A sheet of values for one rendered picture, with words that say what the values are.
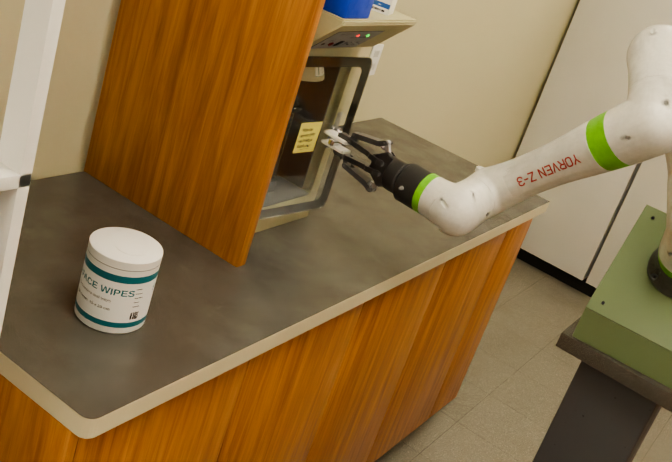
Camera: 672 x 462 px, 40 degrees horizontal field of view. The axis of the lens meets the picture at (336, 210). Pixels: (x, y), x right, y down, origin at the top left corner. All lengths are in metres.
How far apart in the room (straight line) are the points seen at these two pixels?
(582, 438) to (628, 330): 0.33
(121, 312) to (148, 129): 0.58
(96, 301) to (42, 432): 0.24
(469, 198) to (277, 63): 0.49
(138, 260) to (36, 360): 0.23
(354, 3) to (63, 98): 0.71
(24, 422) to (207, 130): 0.74
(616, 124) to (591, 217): 3.20
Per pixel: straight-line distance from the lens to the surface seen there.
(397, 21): 2.07
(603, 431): 2.41
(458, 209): 1.93
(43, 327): 1.68
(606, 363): 2.28
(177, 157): 2.07
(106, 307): 1.66
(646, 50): 1.89
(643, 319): 2.26
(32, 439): 1.61
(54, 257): 1.89
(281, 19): 1.86
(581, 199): 5.01
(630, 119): 1.81
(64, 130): 2.23
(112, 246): 1.65
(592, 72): 4.92
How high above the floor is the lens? 1.86
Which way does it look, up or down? 22 degrees down
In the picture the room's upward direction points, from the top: 19 degrees clockwise
